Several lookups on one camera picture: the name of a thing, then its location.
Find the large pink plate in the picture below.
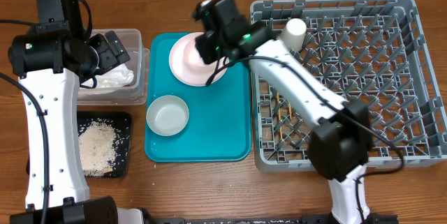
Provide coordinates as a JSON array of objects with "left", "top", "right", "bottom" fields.
[{"left": 169, "top": 32, "right": 229, "bottom": 87}]

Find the black plastic tray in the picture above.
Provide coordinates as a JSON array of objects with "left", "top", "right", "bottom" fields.
[{"left": 78, "top": 111, "right": 132, "bottom": 178}]

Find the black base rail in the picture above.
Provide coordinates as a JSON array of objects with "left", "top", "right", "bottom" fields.
[{"left": 149, "top": 214, "right": 399, "bottom": 224}]

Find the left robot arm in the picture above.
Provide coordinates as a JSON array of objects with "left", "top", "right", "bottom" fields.
[{"left": 8, "top": 0, "right": 151, "bottom": 223}]

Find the grey bowl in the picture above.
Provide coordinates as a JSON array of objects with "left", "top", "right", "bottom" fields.
[{"left": 146, "top": 95, "right": 189, "bottom": 137}]

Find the white rice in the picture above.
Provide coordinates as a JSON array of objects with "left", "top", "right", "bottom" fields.
[{"left": 78, "top": 118, "right": 129, "bottom": 177}]

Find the teal plastic tray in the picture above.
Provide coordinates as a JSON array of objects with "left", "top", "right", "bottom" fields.
[{"left": 144, "top": 33, "right": 251, "bottom": 163}]

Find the grey dishwasher rack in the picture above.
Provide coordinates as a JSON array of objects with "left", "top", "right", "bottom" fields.
[{"left": 250, "top": 0, "right": 446, "bottom": 168}]

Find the small pink bowl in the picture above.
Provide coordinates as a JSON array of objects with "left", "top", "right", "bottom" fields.
[{"left": 183, "top": 38, "right": 209, "bottom": 73}]

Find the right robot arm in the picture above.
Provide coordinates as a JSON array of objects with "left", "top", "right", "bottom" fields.
[{"left": 192, "top": 0, "right": 372, "bottom": 223}]

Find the cream paper cup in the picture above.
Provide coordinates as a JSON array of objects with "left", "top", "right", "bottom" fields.
[{"left": 279, "top": 18, "right": 307, "bottom": 52}]

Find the white napkin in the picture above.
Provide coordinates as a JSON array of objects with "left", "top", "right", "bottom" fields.
[{"left": 96, "top": 64, "right": 134, "bottom": 89}]

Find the clear plastic bin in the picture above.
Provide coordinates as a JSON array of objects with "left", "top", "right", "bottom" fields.
[{"left": 78, "top": 29, "right": 150, "bottom": 106}]

